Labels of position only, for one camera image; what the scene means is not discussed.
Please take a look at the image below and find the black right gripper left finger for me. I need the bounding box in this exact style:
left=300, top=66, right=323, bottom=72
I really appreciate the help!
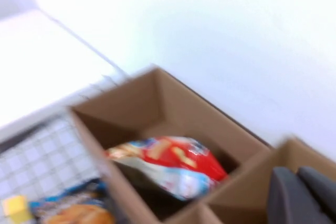
left=267, top=166, right=335, bottom=224

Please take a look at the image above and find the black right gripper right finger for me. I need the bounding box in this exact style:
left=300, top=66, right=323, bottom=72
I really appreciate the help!
left=297, top=165, right=336, bottom=224

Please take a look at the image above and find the red prawn cracker snack bag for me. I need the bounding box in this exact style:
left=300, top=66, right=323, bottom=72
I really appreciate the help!
left=104, top=136, right=229, bottom=201

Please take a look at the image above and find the wide low brown cardboard box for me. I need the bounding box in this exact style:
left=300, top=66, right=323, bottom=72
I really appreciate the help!
left=68, top=63, right=272, bottom=224

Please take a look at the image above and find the blue shrimp chips bag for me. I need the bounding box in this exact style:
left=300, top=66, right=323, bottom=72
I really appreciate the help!
left=28, top=182, right=116, bottom=224

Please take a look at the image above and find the white black-grid tablecloth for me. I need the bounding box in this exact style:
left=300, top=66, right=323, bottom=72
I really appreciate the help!
left=0, top=113, right=106, bottom=204

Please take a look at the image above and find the small yellow block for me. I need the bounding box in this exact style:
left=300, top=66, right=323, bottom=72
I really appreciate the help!
left=1, top=195, right=32, bottom=222

